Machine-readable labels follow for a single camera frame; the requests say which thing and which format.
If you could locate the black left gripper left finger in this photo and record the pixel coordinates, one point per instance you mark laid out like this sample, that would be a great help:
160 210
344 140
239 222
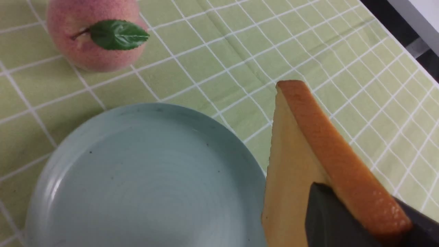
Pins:
328 223

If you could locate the toast slice slot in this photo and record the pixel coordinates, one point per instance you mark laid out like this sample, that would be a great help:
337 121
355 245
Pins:
307 148

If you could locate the light blue plate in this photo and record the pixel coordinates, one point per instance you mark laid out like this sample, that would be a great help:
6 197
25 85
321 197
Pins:
148 175

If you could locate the green checkered tablecloth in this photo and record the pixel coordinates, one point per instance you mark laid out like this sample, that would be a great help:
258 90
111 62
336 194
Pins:
223 58

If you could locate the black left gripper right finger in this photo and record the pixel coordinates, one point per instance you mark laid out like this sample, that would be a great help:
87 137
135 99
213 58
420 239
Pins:
415 228

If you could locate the pink peach with leaf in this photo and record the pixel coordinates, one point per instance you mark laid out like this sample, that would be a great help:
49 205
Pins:
97 35

